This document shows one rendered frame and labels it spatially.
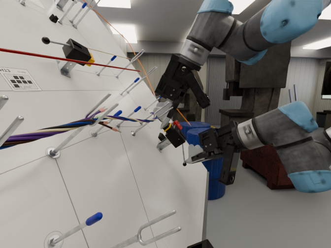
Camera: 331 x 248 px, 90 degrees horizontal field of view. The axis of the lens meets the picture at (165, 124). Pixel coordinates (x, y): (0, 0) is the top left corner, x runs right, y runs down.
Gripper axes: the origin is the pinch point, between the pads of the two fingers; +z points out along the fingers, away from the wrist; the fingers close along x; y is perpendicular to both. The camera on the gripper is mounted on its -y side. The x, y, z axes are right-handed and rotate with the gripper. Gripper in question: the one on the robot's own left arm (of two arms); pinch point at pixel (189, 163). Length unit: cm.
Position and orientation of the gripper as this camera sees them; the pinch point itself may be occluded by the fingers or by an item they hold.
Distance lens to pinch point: 59.6
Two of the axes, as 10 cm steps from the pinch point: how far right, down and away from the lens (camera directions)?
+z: -6.8, 4.0, 6.2
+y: -1.7, -9.1, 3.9
